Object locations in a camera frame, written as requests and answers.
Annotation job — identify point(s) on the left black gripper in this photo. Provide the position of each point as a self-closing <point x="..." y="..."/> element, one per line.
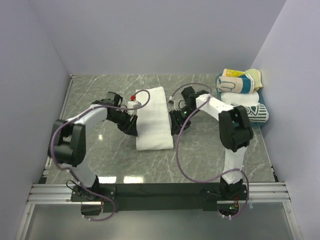
<point x="129" y="127"/>

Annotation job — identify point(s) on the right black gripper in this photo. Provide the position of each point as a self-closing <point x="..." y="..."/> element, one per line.
<point x="176" y="125"/>

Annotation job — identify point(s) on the white terry towel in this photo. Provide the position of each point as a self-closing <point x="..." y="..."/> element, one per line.
<point x="153" y="123"/>

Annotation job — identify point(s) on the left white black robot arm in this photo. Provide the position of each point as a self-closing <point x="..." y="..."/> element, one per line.
<point x="68" y="146"/>

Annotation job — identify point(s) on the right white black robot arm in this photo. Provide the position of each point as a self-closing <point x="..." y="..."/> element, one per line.
<point x="235" y="133"/>

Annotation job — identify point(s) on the yellow patterned rolled towel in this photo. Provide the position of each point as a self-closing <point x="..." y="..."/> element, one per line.
<point x="233" y="73"/>

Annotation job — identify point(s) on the teal tray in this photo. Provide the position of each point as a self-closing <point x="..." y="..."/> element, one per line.
<point x="261" y="101"/>

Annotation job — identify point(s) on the beige teal rolled towel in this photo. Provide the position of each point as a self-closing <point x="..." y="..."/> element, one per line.
<point x="240" y="85"/>

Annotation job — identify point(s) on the black white striped rolled towel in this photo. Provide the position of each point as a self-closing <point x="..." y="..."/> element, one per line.
<point x="257" y="113"/>

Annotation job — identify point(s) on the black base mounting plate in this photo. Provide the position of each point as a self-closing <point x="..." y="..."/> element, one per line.
<point x="159" y="196"/>

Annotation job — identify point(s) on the pale yellow rolled towel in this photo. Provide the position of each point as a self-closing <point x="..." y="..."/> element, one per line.
<point x="255" y="74"/>

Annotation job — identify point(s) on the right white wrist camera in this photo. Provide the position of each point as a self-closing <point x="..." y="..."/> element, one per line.
<point x="174" y="103"/>

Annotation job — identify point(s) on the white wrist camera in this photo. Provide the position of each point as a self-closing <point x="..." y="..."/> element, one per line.
<point x="174" y="103"/>
<point x="133" y="104"/>

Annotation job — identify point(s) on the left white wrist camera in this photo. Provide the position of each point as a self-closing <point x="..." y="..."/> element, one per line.
<point x="133" y="104"/>

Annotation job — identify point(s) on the aluminium rail frame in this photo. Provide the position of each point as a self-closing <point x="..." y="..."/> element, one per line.
<point x="50" y="214"/>

